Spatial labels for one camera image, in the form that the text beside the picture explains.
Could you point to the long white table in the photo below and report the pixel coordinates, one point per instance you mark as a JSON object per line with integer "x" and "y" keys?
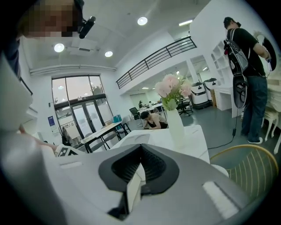
{"x": 151, "y": 107}

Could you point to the grey dining chair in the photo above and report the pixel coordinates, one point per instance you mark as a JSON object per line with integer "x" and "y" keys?
{"x": 98, "y": 144}
{"x": 113, "y": 135}
{"x": 123, "y": 130}

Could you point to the coat rack with clothes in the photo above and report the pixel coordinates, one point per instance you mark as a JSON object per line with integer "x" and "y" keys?
{"x": 67, "y": 136}

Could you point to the white vase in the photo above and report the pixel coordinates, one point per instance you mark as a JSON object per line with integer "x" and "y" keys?
{"x": 175, "y": 127}

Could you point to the black head camera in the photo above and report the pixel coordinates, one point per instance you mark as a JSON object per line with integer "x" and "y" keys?
{"x": 86, "y": 27}

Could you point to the black oval pouch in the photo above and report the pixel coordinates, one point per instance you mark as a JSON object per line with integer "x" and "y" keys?
{"x": 239, "y": 92}

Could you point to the brown cardboard sheet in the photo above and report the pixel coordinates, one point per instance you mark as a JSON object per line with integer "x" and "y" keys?
{"x": 213, "y": 97}

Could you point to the person's left forearm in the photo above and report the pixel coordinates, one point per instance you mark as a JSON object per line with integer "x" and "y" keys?
{"x": 44, "y": 145}

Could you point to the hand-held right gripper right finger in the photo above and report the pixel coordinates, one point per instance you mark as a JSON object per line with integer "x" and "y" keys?
{"x": 186, "y": 186}

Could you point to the white arched shelf unit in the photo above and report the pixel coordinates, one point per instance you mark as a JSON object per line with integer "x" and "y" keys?
{"x": 221, "y": 66}

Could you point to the oval white-framed mirror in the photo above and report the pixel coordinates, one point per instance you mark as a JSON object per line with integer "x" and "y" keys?
{"x": 271, "y": 52}

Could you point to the black-framed glass door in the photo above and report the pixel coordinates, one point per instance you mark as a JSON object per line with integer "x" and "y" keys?
{"x": 83, "y": 118}

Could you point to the black office chair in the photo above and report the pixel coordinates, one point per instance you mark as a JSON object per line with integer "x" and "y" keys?
{"x": 134, "y": 112}
{"x": 184, "y": 107}

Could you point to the black balcony railing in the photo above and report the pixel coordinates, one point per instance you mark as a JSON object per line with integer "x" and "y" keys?
{"x": 153, "y": 60}

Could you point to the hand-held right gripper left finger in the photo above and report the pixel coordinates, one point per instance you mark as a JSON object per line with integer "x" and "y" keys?
{"x": 87, "y": 180}

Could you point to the black grey backpack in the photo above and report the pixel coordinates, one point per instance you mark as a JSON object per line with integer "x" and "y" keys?
{"x": 238, "y": 57}

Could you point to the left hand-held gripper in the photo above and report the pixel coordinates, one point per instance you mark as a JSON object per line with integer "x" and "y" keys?
{"x": 65, "y": 150}

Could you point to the beige rectangular block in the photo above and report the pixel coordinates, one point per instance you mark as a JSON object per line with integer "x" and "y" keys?
{"x": 109, "y": 123}

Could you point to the linear ceiling light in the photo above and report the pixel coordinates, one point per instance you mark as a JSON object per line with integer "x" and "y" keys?
{"x": 185, "y": 23}

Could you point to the person's dark blue shirt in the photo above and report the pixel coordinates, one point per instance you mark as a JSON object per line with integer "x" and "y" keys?
{"x": 9, "y": 57}

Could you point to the blue wall poster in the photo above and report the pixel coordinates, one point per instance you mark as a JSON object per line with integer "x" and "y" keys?
{"x": 51, "y": 121}

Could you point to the pink flower bouquet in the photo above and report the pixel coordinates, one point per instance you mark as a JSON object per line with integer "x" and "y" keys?
{"x": 171, "y": 88}

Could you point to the person's head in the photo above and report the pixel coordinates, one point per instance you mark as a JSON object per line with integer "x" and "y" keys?
{"x": 50, "y": 19}

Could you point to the white table with black legs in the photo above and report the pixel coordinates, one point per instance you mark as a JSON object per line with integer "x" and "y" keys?
{"x": 92, "y": 138}

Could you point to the white service robot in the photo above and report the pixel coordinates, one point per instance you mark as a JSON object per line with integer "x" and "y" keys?
{"x": 197, "y": 94}
{"x": 210, "y": 92}

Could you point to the white vanity table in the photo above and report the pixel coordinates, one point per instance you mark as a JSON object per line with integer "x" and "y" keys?
{"x": 274, "y": 92}

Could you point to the ceiling air conditioner unit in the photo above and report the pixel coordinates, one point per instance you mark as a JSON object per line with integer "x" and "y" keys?
{"x": 83, "y": 46}

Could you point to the white marble table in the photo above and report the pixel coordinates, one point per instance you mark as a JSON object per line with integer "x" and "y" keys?
{"x": 193, "y": 140}

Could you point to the round ceiling light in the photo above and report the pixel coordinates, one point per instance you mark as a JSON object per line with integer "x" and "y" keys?
{"x": 142, "y": 20}
{"x": 59, "y": 47}
{"x": 108, "y": 53}

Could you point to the blue wrapped parcel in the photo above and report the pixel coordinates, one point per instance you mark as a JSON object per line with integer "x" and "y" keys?
{"x": 117, "y": 118}

